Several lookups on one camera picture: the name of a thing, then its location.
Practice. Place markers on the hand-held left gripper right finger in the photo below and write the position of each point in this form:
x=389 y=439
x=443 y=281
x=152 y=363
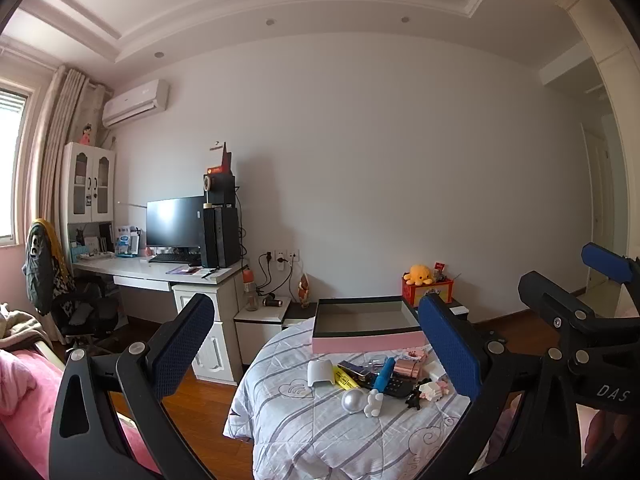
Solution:
x=450 y=350

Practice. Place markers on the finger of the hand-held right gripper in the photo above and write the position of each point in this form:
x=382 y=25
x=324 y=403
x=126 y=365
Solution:
x=565 y=305
x=606 y=260

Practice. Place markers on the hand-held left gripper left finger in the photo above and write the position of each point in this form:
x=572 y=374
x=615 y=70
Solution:
x=180 y=350

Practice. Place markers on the white charger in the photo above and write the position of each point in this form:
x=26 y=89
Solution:
x=435 y=372

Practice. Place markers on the pink block donut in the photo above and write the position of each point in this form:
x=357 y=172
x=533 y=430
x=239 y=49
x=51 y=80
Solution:
x=415 y=354

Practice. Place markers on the white pink block toy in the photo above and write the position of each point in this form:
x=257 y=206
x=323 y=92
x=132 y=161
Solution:
x=434 y=390

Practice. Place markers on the rose gold cup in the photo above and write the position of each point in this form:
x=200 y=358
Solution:
x=408 y=370

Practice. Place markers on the black toy figure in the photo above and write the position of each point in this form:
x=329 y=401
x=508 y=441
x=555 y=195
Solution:
x=412 y=401

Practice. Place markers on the black remote control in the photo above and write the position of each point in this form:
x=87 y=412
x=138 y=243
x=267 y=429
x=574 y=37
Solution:
x=399 y=387

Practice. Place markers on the blue plastic case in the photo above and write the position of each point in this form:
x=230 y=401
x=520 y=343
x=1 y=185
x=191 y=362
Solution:
x=382 y=374

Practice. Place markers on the clear glass jar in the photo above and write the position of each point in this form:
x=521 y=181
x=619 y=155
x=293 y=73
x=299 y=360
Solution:
x=375 y=360

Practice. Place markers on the pink box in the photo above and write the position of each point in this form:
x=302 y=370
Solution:
x=367 y=342

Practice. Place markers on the white bear figure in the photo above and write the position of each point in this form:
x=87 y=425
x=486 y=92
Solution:
x=375 y=404

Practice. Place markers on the yellow highlighter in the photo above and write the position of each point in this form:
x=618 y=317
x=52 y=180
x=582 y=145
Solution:
x=345 y=379

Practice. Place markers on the silver ball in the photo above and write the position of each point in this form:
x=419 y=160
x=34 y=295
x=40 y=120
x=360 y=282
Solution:
x=353 y=401

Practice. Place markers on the dark low cabinet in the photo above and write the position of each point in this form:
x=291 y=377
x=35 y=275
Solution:
x=459 y=310

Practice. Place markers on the white door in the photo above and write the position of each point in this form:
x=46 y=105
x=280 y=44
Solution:
x=600 y=210

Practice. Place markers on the red printed tin box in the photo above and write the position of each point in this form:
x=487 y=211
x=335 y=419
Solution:
x=429 y=292

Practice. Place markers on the white desk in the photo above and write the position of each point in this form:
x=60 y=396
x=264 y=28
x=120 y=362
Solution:
x=150 y=277

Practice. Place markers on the small toys in tin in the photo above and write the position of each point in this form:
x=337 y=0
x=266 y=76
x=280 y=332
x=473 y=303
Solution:
x=441 y=271

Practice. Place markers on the magazine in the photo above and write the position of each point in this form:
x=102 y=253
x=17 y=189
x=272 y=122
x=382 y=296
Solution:
x=185 y=270

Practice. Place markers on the yellow octopus plush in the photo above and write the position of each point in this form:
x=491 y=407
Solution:
x=420 y=275

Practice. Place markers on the black pen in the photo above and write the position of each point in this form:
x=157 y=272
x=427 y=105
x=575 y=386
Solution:
x=210 y=273

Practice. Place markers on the white nightstand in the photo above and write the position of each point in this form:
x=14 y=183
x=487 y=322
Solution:
x=265 y=332

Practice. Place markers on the orange-capped clear bottle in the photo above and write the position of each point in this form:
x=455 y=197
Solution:
x=250 y=291

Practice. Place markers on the black keyboard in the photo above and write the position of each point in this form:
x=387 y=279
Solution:
x=175 y=258

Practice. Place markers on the small black binoculars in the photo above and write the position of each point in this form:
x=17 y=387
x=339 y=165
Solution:
x=272 y=302

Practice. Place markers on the black office chair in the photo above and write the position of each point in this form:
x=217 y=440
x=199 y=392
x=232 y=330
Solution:
x=82 y=310

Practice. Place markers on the black computer tower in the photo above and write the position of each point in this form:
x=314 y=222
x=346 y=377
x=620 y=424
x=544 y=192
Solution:
x=220 y=237

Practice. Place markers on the blue white carton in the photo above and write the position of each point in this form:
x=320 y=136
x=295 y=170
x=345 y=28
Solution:
x=125 y=240

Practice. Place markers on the black computer monitor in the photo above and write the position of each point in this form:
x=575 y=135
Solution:
x=175 y=220

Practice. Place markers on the brown anatomical figurine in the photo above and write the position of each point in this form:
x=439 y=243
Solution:
x=303 y=287

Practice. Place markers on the pink bed blanket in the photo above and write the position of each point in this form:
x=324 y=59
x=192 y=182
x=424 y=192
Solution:
x=25 y=390

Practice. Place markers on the grey blanket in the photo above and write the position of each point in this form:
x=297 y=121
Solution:
x=15 y=320

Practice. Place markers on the black speaker box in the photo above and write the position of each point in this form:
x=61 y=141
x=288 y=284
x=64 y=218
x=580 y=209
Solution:
x=219 y=185

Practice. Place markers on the yellow cloth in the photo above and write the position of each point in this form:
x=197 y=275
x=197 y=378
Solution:
x=52 y=237

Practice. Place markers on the white glass-door cabinet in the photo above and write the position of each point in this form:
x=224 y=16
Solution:
x=90 y=180

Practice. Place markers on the red triangular ornament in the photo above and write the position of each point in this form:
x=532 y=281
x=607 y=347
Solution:
x=226 y=156

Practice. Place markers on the white built-in wardrobe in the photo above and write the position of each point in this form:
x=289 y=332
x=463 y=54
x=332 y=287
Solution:
x=600 y=35

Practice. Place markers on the small pink doll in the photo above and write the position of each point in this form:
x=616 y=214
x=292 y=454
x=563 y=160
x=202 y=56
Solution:
x=86 y=134

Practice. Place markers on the beige curtain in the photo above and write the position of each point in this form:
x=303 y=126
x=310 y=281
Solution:
x=50 y=135

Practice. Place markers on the white air conditioner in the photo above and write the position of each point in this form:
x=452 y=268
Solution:
x=135 y=102

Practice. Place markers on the window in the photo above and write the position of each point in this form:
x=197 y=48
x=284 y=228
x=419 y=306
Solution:
x=10 y=160

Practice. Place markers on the white wall outlets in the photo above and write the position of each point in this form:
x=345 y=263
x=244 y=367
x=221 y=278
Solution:
x=281 y=255

